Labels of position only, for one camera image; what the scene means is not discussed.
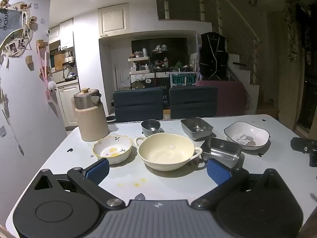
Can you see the round steel bowl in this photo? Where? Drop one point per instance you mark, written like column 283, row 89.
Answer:
column 149, row 126

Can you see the white kitchen base cabinet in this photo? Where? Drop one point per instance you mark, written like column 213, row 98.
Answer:
column 68, row 104

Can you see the maroon chair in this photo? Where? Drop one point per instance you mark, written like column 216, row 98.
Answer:
column 231, row 96

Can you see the white cupboard door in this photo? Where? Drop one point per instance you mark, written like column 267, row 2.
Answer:
column 114, row 18

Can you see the cluttered shelf rack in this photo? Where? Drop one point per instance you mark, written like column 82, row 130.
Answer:
column 143, row 59

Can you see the patterned curtain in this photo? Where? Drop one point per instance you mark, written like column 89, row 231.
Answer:
column 294, row 42

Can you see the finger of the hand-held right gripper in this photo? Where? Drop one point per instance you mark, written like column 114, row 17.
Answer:
column 301, row 144

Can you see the black vest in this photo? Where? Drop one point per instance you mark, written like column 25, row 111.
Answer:
column 213, row 57

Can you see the floral yellow-rimmed bowl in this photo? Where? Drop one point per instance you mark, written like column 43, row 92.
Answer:
column 111, row 151

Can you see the cream thermos jug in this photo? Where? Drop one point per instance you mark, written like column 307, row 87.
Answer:
column 91, row 121

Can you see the rectangular steel container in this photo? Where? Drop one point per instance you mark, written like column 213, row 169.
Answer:
column 220, row 148
column 195, row 129

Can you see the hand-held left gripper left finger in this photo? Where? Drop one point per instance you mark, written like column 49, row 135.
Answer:
column 97, row 172

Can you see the black lettered sign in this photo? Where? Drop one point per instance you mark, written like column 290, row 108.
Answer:
column 162, row 96

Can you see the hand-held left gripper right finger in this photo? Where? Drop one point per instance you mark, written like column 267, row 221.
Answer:
column 218, row 172

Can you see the dark blue chair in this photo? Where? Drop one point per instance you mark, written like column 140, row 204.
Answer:
column 193, row 101
column 137, row 104

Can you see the stair railing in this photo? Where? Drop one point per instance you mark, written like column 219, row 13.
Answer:
column 223, row 10

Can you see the teal sign in white frame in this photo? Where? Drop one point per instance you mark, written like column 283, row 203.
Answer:
column 183, row 79

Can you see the wall photo collage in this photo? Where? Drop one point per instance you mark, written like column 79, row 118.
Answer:
column 14, row 37

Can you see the white black-rimmed plate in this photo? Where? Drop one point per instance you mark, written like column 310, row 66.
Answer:
column 247, row 133

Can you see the white fluffy pompom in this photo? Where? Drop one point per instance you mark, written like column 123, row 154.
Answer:
column 51, row 85

